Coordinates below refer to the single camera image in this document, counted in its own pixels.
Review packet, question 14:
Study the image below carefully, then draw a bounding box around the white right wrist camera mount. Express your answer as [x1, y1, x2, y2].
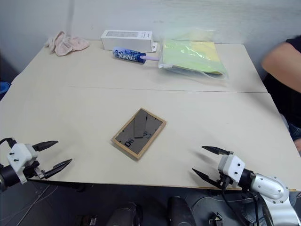
[217, 152, 246, 189]

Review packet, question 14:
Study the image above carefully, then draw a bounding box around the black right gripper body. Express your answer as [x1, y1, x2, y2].
[218, 171, 236, 189]

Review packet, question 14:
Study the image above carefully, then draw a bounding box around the wooden picture frame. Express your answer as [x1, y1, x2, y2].
[111, 107, 167, 161]

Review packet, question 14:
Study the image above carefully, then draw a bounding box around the white cardboard box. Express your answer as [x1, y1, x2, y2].
[101, 29, 158, 53]

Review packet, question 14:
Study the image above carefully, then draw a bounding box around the blue round container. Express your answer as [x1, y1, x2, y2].
[0, 81, 11, 95]

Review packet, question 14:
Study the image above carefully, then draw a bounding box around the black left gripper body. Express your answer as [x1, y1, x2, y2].
[23, 160, 47, 181]

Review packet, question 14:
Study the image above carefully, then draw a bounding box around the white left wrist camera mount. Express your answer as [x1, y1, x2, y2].
[7, 143, 40, 185]

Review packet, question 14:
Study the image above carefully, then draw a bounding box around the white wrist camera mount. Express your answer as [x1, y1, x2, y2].
[7, 143, 40, 185]
[217, 152, 246, 189]

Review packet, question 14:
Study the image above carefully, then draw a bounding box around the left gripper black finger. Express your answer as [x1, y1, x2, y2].
[32, 140, 59, 152]
[42, 158, 73, 180]

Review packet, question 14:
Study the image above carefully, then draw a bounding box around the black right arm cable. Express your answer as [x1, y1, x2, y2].
[220, 185, 262, 226]

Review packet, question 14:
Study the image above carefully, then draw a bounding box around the clear bag of coloured paper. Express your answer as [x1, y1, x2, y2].
[158, 27, 230, 82]

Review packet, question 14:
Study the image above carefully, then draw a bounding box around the small black block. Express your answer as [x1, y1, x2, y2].
[208, 211, 224, 226]

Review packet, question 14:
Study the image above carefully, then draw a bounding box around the blue tube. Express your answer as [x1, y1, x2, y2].
[112, 46, 161, 65]

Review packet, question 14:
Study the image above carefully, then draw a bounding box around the pink crumpled cloth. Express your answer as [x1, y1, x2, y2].
[44, 31, 91, 57]

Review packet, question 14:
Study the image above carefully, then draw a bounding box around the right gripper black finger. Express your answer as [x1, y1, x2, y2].
[191, 167, 223, 189]
[201, 145, 234, 156]

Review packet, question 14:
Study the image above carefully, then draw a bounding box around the person in black shirt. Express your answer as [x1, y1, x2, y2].
[264, 35, 301, 152]

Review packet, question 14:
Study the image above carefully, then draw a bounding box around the dark rounded shape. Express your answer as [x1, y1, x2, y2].
[167, 195, 197, 226]
[110, 202, 144, 226]

